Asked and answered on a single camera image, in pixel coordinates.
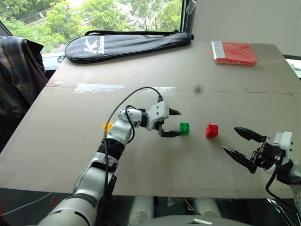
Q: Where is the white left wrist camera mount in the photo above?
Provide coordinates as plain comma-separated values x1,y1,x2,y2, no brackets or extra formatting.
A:
146,101,170,131

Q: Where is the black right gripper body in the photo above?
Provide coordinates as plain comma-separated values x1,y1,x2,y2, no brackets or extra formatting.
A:
250,135,284,169

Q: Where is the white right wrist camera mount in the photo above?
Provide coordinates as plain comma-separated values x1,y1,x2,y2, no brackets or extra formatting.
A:
273,131,294,165

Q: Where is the dark plaid jacket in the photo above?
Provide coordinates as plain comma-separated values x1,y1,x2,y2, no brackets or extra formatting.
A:
0,35,49,151

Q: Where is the dark window frame post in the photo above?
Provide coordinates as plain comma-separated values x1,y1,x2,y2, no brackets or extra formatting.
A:
180,0,197,36

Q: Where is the grey rounded robot torso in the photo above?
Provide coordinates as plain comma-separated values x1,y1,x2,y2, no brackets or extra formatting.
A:
138,214,257,226

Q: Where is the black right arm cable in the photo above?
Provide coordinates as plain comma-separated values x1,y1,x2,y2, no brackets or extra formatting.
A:
265,162,301,226

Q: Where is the red packet with grey label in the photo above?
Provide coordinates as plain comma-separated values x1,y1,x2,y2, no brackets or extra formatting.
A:
211,41,258,67

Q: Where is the thin white cord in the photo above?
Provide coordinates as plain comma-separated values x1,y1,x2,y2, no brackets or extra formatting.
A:
0,192,53,217

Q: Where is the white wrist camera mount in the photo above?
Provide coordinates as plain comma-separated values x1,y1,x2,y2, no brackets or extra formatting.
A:
146,101,170,131
273,131,294,165

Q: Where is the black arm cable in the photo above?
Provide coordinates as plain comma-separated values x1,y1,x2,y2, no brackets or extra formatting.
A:
102,86,164,205
265,162,301,226

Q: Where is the clear tape patch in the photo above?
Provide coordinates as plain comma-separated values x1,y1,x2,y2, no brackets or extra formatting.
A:
73,83,126,94

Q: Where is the green toy brick cube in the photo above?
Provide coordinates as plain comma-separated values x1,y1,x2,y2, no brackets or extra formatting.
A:
179,121,191,136

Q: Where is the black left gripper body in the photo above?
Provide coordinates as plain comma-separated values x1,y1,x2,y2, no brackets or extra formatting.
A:
156,120,166,137

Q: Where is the white rounded robot leg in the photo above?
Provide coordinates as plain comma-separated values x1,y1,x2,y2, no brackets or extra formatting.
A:
128,195,155,226
192,199,223,218

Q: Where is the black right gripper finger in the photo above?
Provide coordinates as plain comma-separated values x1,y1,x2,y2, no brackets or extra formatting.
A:
233,126,268,143
222,145,258,174

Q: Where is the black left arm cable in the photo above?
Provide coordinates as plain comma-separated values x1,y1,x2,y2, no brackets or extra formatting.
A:
102,86,164,205

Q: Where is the red toy brick cube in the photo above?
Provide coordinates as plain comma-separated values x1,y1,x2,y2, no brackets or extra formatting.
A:
205,124,219,138

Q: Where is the black racket bag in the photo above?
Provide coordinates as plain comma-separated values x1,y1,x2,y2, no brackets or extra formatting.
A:
57,30,195,65

